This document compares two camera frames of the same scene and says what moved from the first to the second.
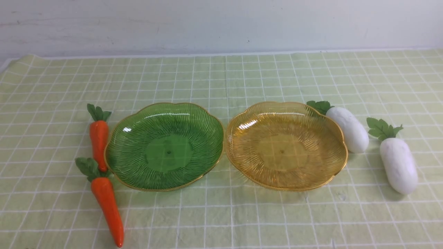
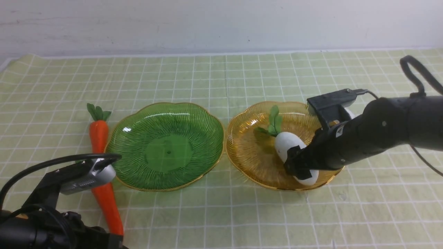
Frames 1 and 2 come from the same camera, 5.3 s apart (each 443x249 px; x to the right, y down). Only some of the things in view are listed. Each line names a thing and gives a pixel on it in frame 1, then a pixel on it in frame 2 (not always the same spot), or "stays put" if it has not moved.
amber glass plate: x=284 y=146 stays put
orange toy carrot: x=98 y=131 stays put
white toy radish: x=398 y=159 → x=286 y=141
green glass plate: x=161 y=146 stays put
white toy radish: x=356 y=139 → x=352 y=116
